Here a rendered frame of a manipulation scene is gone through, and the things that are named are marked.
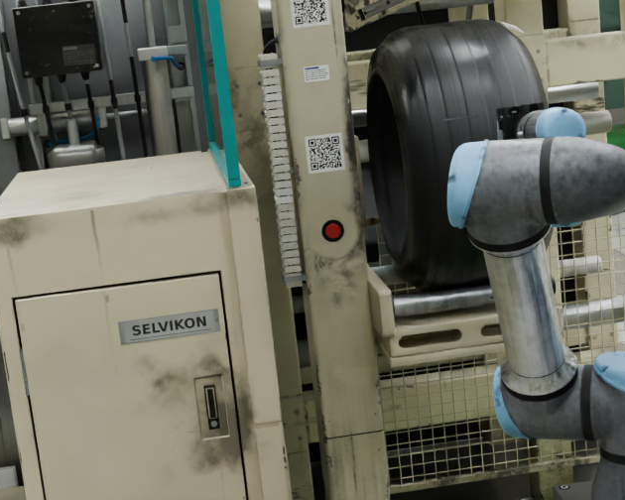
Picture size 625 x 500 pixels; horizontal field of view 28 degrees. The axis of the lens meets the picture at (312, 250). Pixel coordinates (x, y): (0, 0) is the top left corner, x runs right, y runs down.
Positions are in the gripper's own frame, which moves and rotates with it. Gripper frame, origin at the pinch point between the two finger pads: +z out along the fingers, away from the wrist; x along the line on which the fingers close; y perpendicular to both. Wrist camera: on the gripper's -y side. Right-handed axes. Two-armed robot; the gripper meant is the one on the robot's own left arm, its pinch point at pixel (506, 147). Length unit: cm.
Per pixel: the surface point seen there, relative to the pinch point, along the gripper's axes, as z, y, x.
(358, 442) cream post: 28, -59, 31
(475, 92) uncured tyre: 4.5, 10.8, 3.5
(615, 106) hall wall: 926, 9, -371
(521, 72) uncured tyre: 6.5, 13.6, -6.3
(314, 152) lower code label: 20.5, 3.3, 33.5
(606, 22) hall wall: 917, 88, -367
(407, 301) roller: 17.1, -28.6, 18.9
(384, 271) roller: 45, -25, 18
